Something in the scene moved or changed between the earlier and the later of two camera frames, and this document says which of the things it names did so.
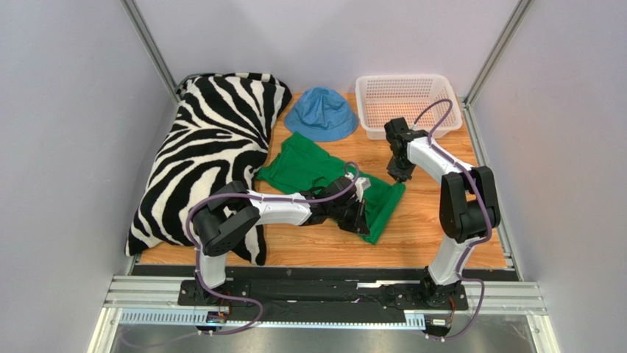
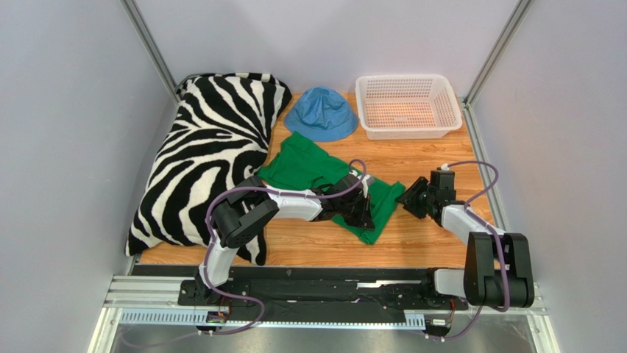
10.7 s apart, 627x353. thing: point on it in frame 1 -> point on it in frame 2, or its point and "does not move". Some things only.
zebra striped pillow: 218,134 does not move
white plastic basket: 383,97 does not move
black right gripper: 399,169 -> 418,196
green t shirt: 299,165 does not move
